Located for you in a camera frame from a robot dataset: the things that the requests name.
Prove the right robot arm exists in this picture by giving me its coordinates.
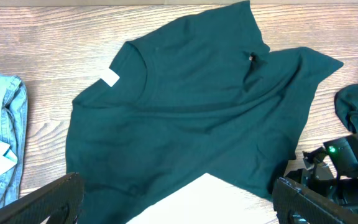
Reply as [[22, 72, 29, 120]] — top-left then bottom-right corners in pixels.
[[286, 134, 358, 214]]

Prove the black t-shirt with label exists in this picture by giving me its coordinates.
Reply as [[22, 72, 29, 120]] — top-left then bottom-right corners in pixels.
[[65, 1, 342, 223]]

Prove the grey folded garment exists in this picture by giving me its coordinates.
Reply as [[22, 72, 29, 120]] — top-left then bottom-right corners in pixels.
[[0, 75, 28, 208]]

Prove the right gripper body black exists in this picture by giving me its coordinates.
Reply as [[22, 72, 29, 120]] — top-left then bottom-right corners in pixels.
[[284, 146, 358, 220]]

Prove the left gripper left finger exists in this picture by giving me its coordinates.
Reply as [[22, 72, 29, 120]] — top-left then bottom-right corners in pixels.
[[0, 172, 84, 224]]

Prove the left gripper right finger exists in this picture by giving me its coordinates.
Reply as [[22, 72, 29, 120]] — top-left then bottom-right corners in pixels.
[[273, 177, 358, 224]]

